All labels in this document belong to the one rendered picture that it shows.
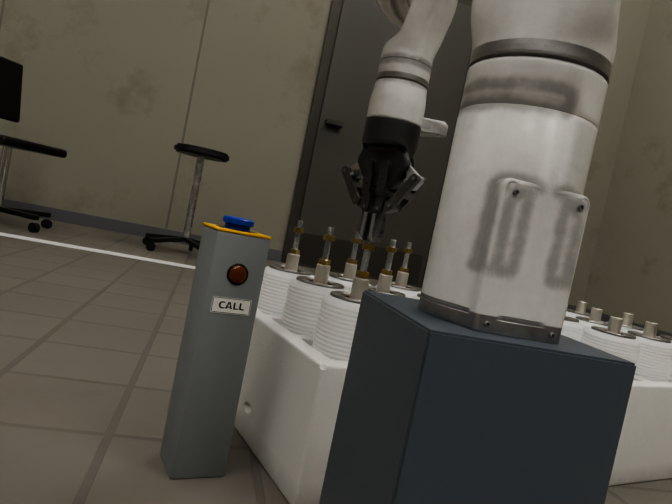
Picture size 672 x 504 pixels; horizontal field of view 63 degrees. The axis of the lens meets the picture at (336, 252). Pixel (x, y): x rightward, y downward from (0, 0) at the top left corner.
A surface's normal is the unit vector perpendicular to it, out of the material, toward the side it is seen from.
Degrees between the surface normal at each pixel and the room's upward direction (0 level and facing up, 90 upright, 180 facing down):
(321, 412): 90
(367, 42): 90
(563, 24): 98
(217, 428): 90
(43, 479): 0
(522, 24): 89
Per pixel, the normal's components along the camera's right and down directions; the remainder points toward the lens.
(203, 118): 0.22, 0.09
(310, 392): -0.87, -0.15
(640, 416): 0.50, 0.14
